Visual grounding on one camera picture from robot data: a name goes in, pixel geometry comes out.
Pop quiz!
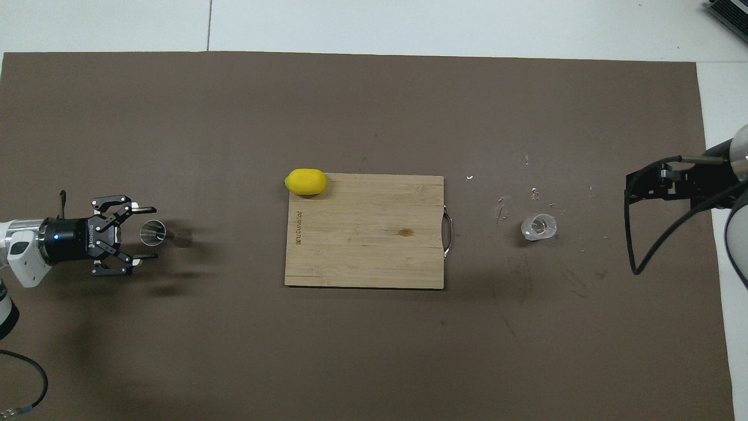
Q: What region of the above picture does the brown table mat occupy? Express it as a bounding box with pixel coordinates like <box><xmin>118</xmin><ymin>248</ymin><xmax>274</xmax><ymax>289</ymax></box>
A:
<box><xmin>0</xmin><ymin>51</ymin><xmax>736</xmax><ymax>421</ymax></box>

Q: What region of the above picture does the wooden cutting board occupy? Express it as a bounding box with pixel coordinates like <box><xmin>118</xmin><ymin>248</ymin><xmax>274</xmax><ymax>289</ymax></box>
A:
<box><xmin>285</xmin><ymin>173</ymin><xmax>453</xmax><ymax>289</ymax></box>

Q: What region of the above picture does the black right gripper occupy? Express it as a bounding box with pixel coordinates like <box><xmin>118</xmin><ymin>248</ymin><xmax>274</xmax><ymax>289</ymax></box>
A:
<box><xmin>625</xmin><ymin>158</ymin><xmax>740</xmax><ymax>210</ymax></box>

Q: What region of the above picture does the grey ribbed device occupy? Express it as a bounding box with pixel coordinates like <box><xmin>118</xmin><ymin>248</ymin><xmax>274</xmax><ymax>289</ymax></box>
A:
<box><xmin>706</xmin><ymin>0</ymin><xmax>748</xmax><ymax>43</ymax></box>

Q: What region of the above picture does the small clear glass cup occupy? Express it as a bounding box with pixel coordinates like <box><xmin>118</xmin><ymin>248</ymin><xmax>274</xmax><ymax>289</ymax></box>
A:
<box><xmin>520</xmin><ymin>213</ymin><xmax>557</xmax><ymax>242</ymax></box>

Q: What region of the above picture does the black right arm gripper cable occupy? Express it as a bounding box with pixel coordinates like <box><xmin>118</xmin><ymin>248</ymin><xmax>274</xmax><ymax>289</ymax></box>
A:
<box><xmin>624</xmin><ymin>155</ymin><xmax>748</xmax><ymax>275</ymax></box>

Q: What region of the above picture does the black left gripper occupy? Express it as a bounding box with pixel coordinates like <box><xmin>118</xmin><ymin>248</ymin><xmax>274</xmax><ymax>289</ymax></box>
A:
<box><xmin>44</xmin><ymin>194</ymin><xmax>160</xmax><ymax>277</ymax></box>

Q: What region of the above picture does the yellow lemon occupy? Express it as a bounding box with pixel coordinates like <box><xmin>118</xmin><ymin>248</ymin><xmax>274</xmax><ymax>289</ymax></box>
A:
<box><xmin>284</xmin><ymin>168</ymin><xmax>328</xmax><ymax>196</ymax></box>

